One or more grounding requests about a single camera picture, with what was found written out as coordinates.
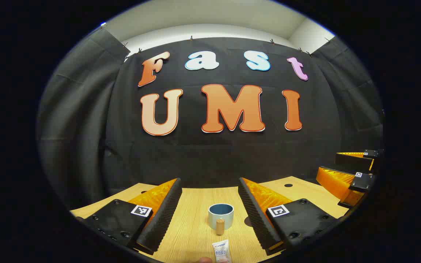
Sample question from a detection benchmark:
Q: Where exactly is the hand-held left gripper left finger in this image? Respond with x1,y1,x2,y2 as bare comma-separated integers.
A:
75,178,182,255

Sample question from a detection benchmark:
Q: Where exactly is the wooden desktop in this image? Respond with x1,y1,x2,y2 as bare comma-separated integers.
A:
70,176,350,263

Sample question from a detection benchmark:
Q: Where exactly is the white toothpaste tube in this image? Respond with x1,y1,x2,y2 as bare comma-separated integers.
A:
212,239,232,263

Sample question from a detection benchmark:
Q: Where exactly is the black backdrop cloth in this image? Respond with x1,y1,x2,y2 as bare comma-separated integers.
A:
37,27,384,210

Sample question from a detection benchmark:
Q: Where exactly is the pale green cup wooden handle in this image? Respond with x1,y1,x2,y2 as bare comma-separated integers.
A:
208,203,234,235

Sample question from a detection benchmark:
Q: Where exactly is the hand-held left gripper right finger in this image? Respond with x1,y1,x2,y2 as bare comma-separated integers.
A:
238,177,342,256

